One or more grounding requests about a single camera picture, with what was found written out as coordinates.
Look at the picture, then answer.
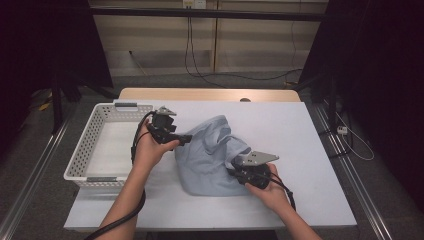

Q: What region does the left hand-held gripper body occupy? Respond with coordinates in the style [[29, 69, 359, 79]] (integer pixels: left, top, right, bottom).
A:
[[145, 105, 179, 146]]

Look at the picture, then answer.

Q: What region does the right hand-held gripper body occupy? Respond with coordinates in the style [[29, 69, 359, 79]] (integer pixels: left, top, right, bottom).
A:
[[233, 150, 280, 191]]

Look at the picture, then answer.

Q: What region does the light blue tank top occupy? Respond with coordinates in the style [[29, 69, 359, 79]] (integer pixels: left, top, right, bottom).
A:
[[174, 114, 253, 198]]

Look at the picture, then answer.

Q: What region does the white perforated plastic basket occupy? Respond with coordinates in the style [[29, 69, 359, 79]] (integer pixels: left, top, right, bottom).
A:
[[63, 102, 156, 191]]

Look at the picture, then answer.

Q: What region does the person's left hand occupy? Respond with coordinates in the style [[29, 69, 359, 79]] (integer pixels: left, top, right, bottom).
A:
[[132, 129, 181, 173]]

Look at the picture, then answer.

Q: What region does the person's right hand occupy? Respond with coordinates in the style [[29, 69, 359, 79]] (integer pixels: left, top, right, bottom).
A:
[[244, 163, 294, 214]]

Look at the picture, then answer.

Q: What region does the white table cover sheet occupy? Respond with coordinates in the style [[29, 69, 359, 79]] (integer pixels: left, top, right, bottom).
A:
[[63, 99, 358, 232]]

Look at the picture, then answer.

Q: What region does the thin dark rod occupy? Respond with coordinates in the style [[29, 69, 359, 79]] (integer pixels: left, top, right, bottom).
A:
[[128, 50, 148, 77]]

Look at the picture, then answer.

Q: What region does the black metal stand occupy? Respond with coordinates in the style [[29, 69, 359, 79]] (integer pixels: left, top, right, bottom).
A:
[[49, 71, 118, 135], [293, 71, 339, 134]]

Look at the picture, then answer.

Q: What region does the black horizontal bar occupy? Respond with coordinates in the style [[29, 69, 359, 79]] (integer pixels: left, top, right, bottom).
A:
[[89, 7, 329, 23]]

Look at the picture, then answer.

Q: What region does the black curtain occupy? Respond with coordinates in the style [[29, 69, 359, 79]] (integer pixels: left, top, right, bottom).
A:
[[298, 0, 424, 214], [0, 0, 114, 158]]

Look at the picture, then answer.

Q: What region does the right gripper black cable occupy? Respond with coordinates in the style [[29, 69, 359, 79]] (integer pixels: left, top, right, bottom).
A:
[[263, 174, 297, 212]]

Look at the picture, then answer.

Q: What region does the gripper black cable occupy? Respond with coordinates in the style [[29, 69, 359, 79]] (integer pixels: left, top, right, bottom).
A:
[[263, 174, 297, 212], [83, 110, 158, 240]]

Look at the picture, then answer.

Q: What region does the black hanging wall cable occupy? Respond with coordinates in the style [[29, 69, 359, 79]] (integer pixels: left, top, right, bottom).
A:
[[188, 15, 304, 82], [184, 15, 229, 90]]

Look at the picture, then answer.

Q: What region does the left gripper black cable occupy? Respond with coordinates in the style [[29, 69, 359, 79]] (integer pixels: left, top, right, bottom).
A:
[[83, 110, 158, 240]]

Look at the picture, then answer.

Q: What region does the metal floor rail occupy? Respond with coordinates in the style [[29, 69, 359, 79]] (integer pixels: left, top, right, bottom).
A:
[[0, 109, 78, 240], [311, 102, 389, 240]]

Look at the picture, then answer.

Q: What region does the white floor cable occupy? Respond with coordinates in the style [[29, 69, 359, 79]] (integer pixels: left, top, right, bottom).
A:
[[334, 111, 375, 162]]

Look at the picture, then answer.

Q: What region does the thin dark wall cable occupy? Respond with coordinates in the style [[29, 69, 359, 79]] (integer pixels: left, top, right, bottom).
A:
[[290, 0, 298, 84]]

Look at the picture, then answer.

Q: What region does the white wall outlet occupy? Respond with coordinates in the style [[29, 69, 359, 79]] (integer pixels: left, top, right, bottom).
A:
[[182, 0, 208, 10]]

